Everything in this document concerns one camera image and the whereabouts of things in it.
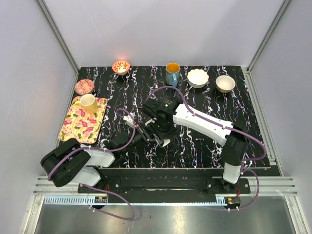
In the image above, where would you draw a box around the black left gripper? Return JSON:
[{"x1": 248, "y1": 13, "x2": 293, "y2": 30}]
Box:
[{"x1": 121, "y1": 122, "x2": 156, "y2": 155}]

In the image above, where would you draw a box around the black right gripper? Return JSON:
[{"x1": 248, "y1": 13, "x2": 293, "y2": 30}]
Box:
[{"x1": 147, "y1": 118, "x2": 178, "y2": 146}]

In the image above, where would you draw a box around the white red remote control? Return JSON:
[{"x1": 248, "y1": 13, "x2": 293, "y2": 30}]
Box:
[{"x1": 155, "y1": 138, "x2": 171, "y2": 147}]

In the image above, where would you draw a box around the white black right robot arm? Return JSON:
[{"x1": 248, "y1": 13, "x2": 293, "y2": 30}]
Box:
[{"x1": 142, "y1": 99, "x2": 249, "y2": 193}]

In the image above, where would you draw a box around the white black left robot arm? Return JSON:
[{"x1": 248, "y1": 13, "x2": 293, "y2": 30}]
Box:
[{"x1": 40, "y1": 123, "x2": 155, "y2": 193}]

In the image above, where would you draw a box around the blue mug yellow inside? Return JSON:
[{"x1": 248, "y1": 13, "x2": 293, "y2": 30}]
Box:
[{"x1": 165, "y1": 63, "x2": 180, "y2": 87}]

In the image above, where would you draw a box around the white scalloped bowl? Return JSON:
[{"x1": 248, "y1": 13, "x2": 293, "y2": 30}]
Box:
[{"x1": 187, "y1": 69, "x2": 209, "y2": 88}]

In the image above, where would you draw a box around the floral pink tray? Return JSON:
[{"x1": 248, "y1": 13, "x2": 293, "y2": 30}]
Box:
[{"x1": 58, "y1": 96, "x2": 108, "y2": 144}]

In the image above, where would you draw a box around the cream yellow cup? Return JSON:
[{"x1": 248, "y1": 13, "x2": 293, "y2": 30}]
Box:
[{"x1": 80, "y1": 94, "x2": 98, "y2": 114}]

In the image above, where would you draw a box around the red patterned small bowl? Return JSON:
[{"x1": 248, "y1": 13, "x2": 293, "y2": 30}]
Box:
[{"x1": 112, "y1": 59, "x2": 130, "y2": 76}]

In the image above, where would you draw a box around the red patterned saucer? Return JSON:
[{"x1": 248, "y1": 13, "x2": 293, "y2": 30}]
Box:
[{"x1": 74, "y1": 79, "x2": 95, "y2": 96}]

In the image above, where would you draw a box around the cream round bowl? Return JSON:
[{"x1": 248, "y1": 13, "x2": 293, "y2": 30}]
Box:
[{"x1": 215, "y1": 75, "x2": 236, "y2": 93}]

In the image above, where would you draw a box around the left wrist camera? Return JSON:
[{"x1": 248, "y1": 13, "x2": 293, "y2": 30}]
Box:
[{"x1": 121, "y1": 113, "x2": 135, "y2": 128}]

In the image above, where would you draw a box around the black mounting base plate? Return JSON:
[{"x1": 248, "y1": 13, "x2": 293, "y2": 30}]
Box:
[{"x1": 77, "y1": 167, "x2": 252, "y2": 204}]

